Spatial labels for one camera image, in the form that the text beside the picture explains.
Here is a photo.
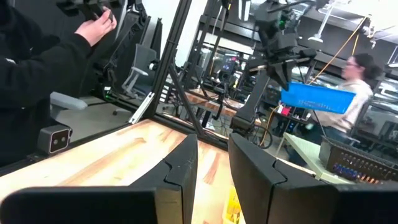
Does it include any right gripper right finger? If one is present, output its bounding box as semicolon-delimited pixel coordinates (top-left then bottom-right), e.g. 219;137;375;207
228;133;398;224

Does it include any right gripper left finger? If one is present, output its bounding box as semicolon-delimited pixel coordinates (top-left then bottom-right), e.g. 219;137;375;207
129;133;199;224

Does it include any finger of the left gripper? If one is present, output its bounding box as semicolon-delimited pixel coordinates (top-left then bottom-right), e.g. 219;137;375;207
266;61;289;90
281;60;296;91

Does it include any yellow plastic basket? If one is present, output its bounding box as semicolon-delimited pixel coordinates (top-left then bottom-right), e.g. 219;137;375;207
222;185;246;224

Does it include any blue plastic basket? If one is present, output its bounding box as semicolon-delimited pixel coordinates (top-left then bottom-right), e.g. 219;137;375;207
280;82;357;115

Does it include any grey office chair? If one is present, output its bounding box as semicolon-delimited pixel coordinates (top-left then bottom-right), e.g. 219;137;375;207
111;43;159;116

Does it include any wooden background table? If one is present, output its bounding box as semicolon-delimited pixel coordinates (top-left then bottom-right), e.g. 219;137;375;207
185;88;262;126

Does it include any person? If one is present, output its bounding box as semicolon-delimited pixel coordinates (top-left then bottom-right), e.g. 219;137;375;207
0;0;94;169
306;52;384;150

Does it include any grey chair armrest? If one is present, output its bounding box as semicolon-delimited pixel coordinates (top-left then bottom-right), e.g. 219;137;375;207
49;91;89;119

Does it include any person's hand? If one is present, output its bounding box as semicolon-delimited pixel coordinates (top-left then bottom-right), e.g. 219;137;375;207
74;7;118;47

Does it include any black handheld device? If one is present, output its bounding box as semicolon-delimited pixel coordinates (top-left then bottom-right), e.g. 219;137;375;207
55;0;114;22

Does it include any orange hanging cable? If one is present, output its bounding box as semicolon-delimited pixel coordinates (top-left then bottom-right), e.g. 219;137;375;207
259;15;369;147

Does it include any black aluminium table frame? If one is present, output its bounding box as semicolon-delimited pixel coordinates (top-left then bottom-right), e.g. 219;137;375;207
102;0;233;151

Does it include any silver table-level camera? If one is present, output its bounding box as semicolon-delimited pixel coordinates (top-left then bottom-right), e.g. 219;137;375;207
37;124;73;156

